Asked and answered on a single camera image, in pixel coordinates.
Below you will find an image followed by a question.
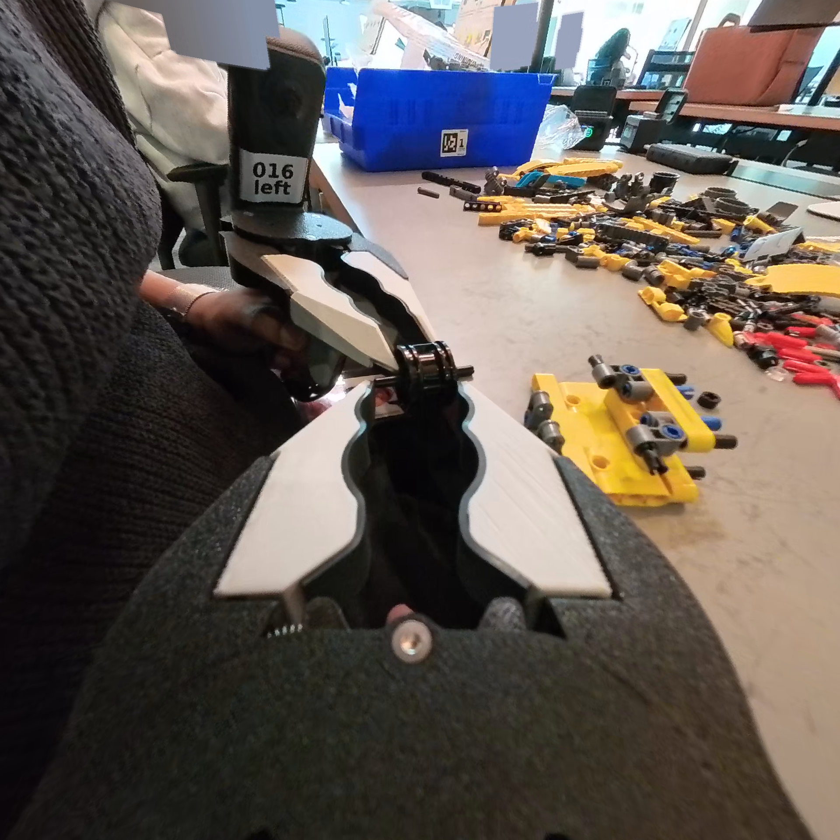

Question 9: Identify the black flat case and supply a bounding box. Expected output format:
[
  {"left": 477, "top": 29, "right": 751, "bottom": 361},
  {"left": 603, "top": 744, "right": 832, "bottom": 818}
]
[{"left": 646, "top": 143, "right": 739, "bottom": 176}]

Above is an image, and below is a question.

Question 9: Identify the yellow toy brick assembly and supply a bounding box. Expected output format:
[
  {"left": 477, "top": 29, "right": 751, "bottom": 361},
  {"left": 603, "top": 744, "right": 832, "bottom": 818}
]
[{"left": 524, "top": 354, "right": 738, "bottom": 508}]

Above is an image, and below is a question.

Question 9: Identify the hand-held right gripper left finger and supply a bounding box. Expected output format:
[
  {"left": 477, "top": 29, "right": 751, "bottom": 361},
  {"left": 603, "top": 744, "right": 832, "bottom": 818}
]
[{"left": 214, "top": 382, "right": 376, "bottom": 624}]

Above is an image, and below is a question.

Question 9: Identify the clear plastic bag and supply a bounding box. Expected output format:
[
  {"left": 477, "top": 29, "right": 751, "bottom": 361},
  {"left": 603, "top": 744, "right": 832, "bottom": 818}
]
[{"left": 535, "top": 105, "right": 585, "bottom": 153}]

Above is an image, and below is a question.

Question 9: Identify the black hinge mount with bolt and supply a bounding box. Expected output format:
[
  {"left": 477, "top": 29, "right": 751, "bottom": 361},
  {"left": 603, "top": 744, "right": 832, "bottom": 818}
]
[{"left": 377, "top": 340, "right": 475, "bottom": 411}]

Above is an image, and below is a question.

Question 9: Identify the person's left forearm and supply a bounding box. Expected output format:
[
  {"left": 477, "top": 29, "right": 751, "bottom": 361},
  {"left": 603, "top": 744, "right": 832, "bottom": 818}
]
[{"left": 141, "top": 269, "right": 217, "bottom": 322}]

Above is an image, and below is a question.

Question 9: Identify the printed cardboard box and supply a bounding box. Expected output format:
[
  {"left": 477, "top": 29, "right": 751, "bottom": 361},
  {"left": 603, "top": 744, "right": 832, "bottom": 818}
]
[{"left": 371, "top": 0, "right": 493, "bottom": 72}]

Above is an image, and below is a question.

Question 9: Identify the pile of toy building parts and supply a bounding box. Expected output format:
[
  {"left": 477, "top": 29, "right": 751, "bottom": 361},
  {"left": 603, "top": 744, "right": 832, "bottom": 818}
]
[{"left": 462, "top": 157, "right": 840, "bottom": 401}]

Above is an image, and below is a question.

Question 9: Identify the person's dark knit sweater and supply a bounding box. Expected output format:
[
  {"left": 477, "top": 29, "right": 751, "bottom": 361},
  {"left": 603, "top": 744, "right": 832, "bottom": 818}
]
[{"left": 0, "top": 0, "right": 309, "bottom": 840}]

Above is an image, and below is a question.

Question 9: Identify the blue plastic bin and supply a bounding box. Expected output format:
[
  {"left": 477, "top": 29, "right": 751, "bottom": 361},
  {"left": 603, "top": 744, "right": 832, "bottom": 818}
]
[{"left": 323, "top": 66, "right": 557, "bottom": 173}]

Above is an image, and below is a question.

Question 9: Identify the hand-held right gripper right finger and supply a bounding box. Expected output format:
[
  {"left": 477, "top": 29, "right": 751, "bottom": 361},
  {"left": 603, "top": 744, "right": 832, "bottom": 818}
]
[{"left": 458, "top": 384, "right": 613, "bottom": 601}]

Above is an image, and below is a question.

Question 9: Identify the brown wooden table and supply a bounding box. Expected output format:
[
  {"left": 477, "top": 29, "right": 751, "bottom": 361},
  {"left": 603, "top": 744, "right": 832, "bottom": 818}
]
[{"left": 551, "top": 88, "right": 840, "bottom": 132}]

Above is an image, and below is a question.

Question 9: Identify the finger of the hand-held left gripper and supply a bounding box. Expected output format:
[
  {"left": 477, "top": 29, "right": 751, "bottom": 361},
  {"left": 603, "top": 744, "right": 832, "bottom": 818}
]
[
  {"left": 340, "top": 251, "right": 439, "bottom": 347},
  {"left": 261, "top": 253, "right": 401, "bottom": 373}
]

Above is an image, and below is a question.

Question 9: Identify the person's left hand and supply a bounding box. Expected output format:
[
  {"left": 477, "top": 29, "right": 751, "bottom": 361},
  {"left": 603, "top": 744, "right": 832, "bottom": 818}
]
[{"left": 185, "top": 289, "right": 309, "bottom": 375}]

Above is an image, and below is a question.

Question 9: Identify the black box device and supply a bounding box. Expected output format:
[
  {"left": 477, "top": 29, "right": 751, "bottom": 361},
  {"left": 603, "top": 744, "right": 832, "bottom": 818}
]
[{"left": 620, "top": 88, "right": 689, "bottom": 153}]

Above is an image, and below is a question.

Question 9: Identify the black office chair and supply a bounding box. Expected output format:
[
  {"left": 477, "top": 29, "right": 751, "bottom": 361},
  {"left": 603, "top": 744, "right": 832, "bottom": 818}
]
[{"left": 154, "top": 164, "right": 231, "bottom": 290}]

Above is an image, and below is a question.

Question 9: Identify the black device with green light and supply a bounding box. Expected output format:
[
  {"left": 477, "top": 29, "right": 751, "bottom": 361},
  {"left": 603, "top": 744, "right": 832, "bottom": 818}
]
[{"left": 571, "top": 85, "right": 621, "bottom": 152}]

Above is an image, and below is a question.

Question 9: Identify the black pole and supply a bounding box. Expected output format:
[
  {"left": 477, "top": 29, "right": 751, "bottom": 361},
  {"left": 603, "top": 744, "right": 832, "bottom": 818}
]
[{"left": 535, "top": 0, "right": 555, "bottom": 73}]

